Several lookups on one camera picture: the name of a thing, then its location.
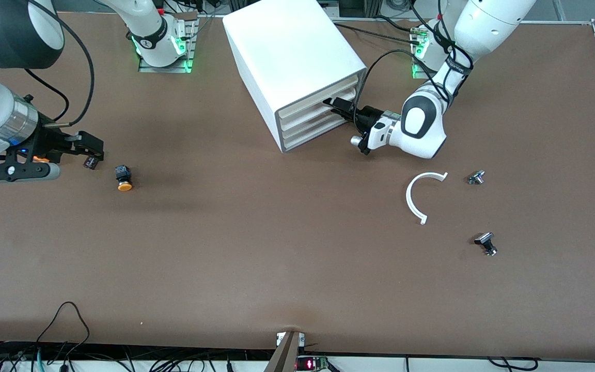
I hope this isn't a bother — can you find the red digit display module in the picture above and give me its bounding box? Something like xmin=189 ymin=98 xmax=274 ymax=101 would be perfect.
xmin=296 ymin=355 xmax=330 ymax=372

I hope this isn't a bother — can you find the black cable below table edge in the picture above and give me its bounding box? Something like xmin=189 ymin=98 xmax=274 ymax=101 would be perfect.
xmin=488 ymin=356 xmax=537 ymax=371

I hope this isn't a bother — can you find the black looped cable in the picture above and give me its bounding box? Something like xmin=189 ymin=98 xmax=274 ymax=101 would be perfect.
xmin=37 ymin=302 xmax=90 ymax=348

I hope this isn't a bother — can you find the brown wedge-shaped post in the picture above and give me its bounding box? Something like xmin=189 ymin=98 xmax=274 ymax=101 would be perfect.
xmin=263 ymin=331 xmax=306 ymax=372

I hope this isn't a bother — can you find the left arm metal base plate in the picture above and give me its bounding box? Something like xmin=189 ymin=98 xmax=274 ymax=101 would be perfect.
xmin=412 ymin=26 xmax=435 ymax=80

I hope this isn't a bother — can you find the white curved plastic strip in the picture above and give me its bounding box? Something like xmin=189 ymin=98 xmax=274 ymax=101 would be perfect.
xmin=406 ymin=172 xmax=449 ymax=225

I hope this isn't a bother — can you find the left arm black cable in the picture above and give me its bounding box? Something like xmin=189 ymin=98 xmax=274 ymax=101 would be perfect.
xmin=352 ymin=0 xmax=476 ymax=115

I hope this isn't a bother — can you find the yellow push button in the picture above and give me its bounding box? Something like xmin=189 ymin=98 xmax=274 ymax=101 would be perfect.
xmin=115 ymin=165 xmax=133 ymax=192

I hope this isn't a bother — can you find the black cable behind cabinet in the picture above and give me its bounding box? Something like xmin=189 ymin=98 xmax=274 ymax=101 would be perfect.
xmin=334 ymin=15 xmax=422 ymax=45

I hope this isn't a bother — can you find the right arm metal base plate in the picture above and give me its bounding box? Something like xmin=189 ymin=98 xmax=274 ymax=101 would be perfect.
xmin=138 ymin=13 xmax=197 ymax=73

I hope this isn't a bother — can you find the black-headed silver switch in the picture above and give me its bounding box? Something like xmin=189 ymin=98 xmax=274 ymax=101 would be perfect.
xmin=474 ymin=232 xmax=498 ymax=257

